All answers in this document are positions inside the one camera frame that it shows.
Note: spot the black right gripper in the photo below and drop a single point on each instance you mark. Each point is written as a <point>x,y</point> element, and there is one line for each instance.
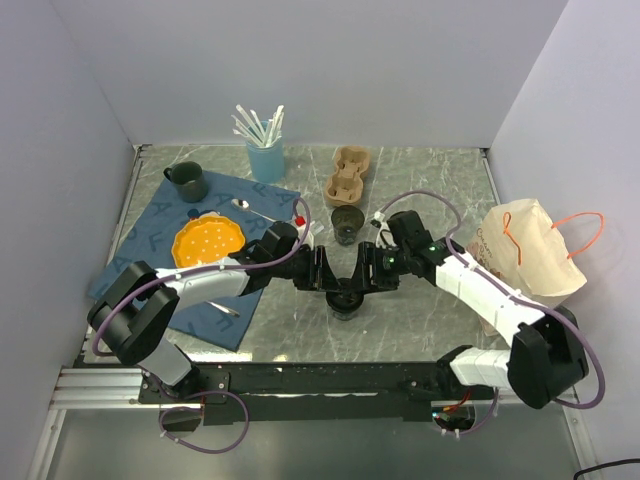
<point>369,254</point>

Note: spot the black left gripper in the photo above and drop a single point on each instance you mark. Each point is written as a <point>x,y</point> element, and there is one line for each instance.
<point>319,276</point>

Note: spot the black coffee cup lid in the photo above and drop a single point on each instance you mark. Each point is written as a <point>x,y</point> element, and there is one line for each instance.
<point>344,294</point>

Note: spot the dark translucent coffee cup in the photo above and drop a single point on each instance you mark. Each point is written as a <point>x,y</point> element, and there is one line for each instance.
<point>347,221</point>

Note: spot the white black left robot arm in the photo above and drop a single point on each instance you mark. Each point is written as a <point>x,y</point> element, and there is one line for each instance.
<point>132,315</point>

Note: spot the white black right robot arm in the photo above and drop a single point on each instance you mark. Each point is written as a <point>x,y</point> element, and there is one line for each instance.
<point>544,357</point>

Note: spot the brown paper takeout bag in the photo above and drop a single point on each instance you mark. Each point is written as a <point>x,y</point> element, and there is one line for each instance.
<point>521,245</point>

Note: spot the blue lettered placemat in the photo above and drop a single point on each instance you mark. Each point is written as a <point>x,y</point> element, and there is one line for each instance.
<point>171,233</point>

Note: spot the brown cardboard cup carrier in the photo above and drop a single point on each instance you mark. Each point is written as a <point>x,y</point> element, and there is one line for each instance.
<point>345,185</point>

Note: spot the silver spoon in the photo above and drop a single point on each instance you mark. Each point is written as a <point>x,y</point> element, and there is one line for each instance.
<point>244,206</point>

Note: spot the silver fork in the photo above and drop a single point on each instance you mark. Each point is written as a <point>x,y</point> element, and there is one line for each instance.
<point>224,309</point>

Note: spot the orange dotted scalloped plate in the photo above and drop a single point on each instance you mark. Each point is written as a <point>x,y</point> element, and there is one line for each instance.
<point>206,240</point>

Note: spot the blue straw holder cup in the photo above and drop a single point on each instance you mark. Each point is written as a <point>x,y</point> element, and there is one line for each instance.
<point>267,164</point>

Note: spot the white wrapped straw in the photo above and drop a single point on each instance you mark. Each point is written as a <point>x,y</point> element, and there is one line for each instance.
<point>251,126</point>
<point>275,126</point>
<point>242,130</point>

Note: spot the dark green mug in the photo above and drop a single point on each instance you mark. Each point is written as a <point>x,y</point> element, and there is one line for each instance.
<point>188,180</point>

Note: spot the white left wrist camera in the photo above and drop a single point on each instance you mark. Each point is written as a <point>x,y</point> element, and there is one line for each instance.
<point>307,230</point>

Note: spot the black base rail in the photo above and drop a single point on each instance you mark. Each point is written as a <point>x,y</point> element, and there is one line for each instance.
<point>233,392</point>

